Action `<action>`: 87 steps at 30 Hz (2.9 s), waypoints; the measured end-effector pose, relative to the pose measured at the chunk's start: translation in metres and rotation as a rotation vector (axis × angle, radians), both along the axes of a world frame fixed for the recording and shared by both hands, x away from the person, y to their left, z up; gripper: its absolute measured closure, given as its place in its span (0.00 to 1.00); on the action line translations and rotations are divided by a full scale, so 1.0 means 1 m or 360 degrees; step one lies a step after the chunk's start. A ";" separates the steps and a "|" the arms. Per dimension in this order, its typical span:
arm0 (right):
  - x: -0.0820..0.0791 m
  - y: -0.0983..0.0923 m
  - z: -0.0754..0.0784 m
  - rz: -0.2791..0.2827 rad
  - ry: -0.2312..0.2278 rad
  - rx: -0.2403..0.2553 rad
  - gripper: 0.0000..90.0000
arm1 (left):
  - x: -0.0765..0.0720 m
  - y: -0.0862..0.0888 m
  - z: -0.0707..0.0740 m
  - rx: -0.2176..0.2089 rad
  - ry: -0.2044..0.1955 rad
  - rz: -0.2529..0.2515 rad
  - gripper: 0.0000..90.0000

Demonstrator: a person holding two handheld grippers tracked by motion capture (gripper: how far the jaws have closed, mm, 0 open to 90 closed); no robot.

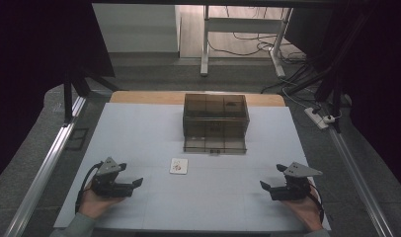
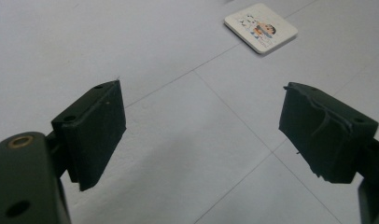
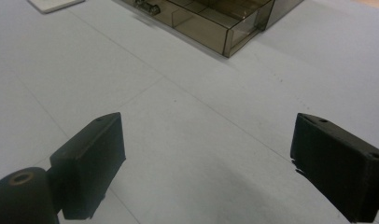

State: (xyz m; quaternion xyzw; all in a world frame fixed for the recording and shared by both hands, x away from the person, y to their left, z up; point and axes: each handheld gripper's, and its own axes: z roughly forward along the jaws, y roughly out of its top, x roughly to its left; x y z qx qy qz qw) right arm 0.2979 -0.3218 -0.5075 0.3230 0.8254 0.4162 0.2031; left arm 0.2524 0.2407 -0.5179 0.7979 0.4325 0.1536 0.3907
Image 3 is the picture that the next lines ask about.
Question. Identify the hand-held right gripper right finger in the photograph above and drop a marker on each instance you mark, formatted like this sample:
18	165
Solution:
340	168

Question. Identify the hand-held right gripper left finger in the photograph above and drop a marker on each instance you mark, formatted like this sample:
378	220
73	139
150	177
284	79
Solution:
85	165

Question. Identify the smoky transparent plastic drawer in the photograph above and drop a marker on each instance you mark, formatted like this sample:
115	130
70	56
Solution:
206	21

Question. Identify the white flat board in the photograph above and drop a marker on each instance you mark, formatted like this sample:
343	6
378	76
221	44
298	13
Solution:
53	4

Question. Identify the smoky transparent drawer cabinet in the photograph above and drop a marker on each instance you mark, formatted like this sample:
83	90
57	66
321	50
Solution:
282	11

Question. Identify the small metal object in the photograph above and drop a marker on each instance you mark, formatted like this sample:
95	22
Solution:
147	6

